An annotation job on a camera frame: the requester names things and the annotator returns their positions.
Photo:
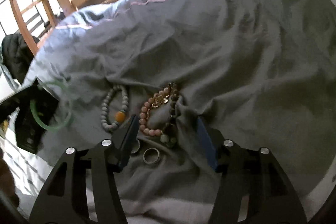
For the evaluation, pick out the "green jade bangle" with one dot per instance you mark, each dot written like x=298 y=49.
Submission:
x=43 y=107

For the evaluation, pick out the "wooden ladder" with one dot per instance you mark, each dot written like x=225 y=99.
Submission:
x=28 y=3

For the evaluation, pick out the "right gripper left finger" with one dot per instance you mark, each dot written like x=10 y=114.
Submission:
x=63 y=197

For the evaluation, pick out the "black jewelry box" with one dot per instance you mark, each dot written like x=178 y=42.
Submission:
x=27 y=132

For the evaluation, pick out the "dark puffer jacket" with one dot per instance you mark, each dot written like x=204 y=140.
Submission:
x=17 y=56

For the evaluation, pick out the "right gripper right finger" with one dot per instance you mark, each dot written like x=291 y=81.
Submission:
x=245 y=172

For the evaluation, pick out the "operator hand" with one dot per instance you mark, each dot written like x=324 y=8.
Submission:
x=7 y=183

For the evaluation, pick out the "grey striped duvet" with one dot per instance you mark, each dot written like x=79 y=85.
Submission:
x=262 y=72

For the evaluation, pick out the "gold chain charm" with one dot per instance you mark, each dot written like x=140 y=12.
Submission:
x=159 y=99

